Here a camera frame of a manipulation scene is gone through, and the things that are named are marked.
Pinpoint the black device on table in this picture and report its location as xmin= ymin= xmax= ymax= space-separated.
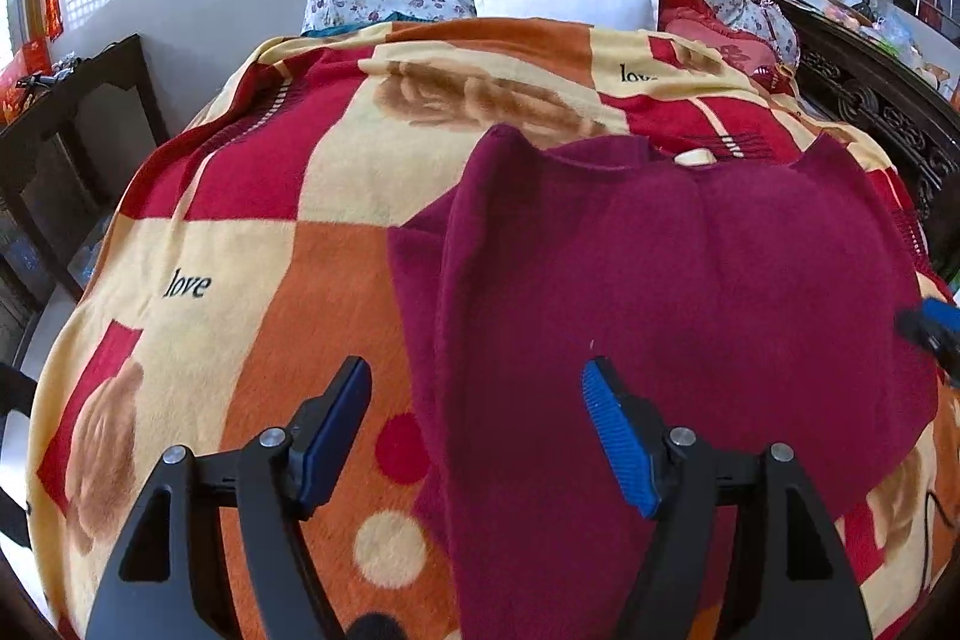
xmin=15 ymin=70 xmax=76 ymax=94

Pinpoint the teal cloth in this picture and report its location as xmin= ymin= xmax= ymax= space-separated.
xmin=301 ymin=12 xmax=410 ymax=38

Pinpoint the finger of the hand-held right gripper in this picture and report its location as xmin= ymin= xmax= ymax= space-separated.
xmin=896 ymin=299 xmax=960 ymax=380

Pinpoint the red pillow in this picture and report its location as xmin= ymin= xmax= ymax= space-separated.
xmin=658 ymin=0 xmax=803 ymax=94

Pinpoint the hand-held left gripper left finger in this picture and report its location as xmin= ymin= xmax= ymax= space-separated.
xmin=84 ymin=355 xmax=374 ymax=640

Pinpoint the red box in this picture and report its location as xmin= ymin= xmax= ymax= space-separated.
xmin=0 ymin=40 xmax=53 ymax=124

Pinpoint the maroon sweater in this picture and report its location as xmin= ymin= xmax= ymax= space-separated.
xmin=386 ymin=122 xmax=942 ymax=640

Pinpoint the dark wooden table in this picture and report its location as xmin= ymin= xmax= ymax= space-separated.
xmin=0 ymin=34 xmax=170 ymax=304

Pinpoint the black cable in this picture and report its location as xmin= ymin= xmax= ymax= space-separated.
xmin=919 ymin=492 xmax=950 ymax=605

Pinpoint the clutter on cabinet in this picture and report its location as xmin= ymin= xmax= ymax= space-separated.
xmin=825 ymin=0 xmax=960 ymax=101

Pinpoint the printed fleece blanket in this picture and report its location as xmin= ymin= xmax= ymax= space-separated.
xmin=26 ymin=16 xmax=960 ymax=640

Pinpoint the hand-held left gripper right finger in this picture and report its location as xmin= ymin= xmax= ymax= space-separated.
xmin=582 ymin=356 xmax=875 ymax=640

